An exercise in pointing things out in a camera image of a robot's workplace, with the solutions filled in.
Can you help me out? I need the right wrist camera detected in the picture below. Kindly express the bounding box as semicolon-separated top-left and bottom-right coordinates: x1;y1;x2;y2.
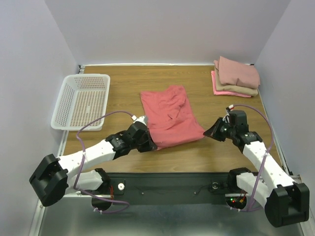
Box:
222;105;234;123

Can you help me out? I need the white perforated plastic basket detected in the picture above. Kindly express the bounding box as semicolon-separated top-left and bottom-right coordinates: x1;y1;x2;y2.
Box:
51;74;110;131

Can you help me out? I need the aluminium frame rail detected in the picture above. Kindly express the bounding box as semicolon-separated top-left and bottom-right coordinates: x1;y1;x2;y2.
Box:
30;193;315;236

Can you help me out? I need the folded dusty pink shirt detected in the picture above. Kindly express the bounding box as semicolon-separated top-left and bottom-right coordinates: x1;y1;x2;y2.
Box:
214;57;260;89

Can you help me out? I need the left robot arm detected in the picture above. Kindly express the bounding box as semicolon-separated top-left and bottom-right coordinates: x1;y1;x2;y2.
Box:
29;121;157;207

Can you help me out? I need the red t-shirt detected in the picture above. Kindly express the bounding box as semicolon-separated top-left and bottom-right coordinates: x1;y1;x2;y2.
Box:
140;85;205;150

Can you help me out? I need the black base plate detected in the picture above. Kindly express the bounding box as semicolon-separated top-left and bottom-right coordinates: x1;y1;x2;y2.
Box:
81;172;249;206

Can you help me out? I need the folded bright pink shirt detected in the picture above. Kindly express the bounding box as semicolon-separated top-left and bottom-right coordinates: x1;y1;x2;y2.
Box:
211;71;251;98

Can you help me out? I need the folded tan shirt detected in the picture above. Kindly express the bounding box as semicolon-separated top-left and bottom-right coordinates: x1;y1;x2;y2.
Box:
214;68;258;97

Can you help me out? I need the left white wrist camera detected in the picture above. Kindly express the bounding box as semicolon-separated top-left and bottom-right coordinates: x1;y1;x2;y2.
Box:
131;115;148;126

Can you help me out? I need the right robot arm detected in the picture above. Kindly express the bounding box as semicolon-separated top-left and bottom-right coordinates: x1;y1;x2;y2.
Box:
204;105;310;227

